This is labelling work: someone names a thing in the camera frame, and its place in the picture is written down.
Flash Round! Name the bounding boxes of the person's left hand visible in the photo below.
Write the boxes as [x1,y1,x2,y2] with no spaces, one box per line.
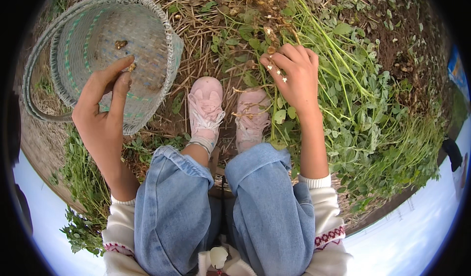
[72,55,135,160]

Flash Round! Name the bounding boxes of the person's right hand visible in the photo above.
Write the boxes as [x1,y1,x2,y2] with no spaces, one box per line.
[259,43,320,115]

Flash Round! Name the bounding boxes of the peanut plant with roots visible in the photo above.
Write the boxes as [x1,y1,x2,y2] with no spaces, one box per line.
[254,0,373,101]

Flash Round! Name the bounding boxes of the heap of green peanut plants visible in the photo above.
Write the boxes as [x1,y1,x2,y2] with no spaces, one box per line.
[49,125,148,257]
[210,0,447,213]

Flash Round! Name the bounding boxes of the grey woven basket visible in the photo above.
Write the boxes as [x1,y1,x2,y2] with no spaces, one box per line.
[22,0,184,136]

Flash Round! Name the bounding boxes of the person's legs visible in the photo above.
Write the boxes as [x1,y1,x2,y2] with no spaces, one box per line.
[134,76,317,276]

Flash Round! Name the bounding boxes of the blue plastic sheet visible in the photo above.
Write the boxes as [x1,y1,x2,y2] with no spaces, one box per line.
[447,46,471,104]

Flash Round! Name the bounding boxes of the black bag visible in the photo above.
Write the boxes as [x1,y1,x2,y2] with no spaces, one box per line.
[442,138,464,173]

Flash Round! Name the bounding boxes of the person's body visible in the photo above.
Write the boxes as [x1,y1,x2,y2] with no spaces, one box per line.
[102,235,354,276]

